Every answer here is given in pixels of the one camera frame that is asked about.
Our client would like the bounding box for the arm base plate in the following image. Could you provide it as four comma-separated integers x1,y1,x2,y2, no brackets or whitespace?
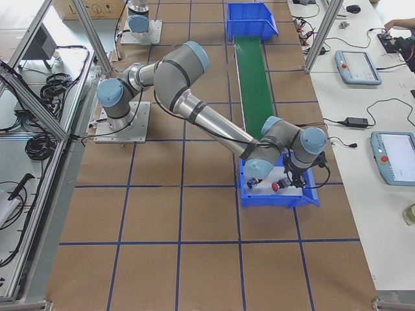
93,101,150,144
121,19,163,45

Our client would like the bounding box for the blue plastic bin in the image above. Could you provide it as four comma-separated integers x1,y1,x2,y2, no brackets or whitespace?
239,152,320,209
226,3,279,41

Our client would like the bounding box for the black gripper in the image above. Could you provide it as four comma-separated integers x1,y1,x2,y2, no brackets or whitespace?
283,154,326,188

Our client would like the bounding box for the cardboard box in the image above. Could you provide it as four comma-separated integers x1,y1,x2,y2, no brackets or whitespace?
53,0,125,20

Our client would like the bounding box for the left blue plastic bin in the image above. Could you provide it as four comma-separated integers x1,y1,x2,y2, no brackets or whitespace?
226,3,279,41

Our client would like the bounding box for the white foam pad right bin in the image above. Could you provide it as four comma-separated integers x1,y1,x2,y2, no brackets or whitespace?
240,167,303,196

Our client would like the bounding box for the green conveyor belt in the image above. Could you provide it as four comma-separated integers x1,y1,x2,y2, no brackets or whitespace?
233,36,274,139

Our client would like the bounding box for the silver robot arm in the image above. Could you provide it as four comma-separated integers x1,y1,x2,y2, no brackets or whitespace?
126,0,150,35
97,41,327,188

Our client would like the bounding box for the aluminium frame post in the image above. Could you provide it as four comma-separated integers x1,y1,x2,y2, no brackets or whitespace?
303,0,343,74

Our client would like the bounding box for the black power brick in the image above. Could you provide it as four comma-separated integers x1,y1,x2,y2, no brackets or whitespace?
338,117,369,128

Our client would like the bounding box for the teach pendant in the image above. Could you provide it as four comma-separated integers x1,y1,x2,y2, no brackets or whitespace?
370,131,414,187
335,51,382,86

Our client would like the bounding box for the red push button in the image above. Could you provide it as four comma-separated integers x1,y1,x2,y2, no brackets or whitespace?
271,178,291,192

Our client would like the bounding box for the right blue plastic bin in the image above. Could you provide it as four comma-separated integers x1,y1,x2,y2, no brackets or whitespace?
239,152,320,209

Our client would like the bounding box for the near teach pendant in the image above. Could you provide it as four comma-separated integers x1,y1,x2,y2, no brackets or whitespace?
370,131,414,187

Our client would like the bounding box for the far teach pendant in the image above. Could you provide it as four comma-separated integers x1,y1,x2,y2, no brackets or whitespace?
335,51,382,86

